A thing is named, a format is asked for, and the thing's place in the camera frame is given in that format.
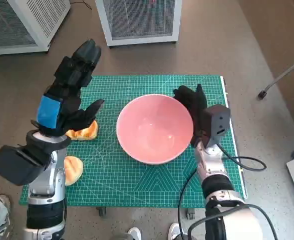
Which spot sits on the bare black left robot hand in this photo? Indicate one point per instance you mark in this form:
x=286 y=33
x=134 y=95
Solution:
x=69 y=80

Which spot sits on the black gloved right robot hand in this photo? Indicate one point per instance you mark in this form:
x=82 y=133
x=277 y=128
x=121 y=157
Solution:
x=195 y=105

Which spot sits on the pink bowl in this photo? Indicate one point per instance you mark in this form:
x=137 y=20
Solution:
x=154 y=130

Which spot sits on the long braided toy bread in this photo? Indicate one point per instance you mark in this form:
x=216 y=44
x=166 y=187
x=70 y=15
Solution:
x=86 y=132

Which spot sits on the round toy bread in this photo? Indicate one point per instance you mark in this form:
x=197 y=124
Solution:
x=74 y=170

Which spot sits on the white cabinet with perforated side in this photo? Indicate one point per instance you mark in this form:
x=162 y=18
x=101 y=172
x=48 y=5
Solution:
x=24 y=30

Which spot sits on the grey chair leg with caster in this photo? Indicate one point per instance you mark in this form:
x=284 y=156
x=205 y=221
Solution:
x=282 y=77

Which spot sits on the white mesh-front cabinet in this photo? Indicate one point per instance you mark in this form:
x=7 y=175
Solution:
x=139 y=20

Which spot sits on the green cutting mat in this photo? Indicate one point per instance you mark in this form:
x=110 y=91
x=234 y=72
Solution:
x=126 y=180

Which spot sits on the black table caster wheel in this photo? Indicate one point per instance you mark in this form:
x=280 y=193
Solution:
x=190 y=213
x=102 y=212

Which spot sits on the person's white shoe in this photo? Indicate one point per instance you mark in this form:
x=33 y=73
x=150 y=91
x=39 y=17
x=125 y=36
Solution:
x=134 y=233
x=174 y=231

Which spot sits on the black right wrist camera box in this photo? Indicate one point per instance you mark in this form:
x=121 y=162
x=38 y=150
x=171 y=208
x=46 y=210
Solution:
x=218 y=120

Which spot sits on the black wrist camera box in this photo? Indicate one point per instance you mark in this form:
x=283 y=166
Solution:
x=218 y=120
x=14 y=165

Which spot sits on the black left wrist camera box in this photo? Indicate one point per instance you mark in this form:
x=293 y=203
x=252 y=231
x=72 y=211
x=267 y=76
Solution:
x=14 y=165

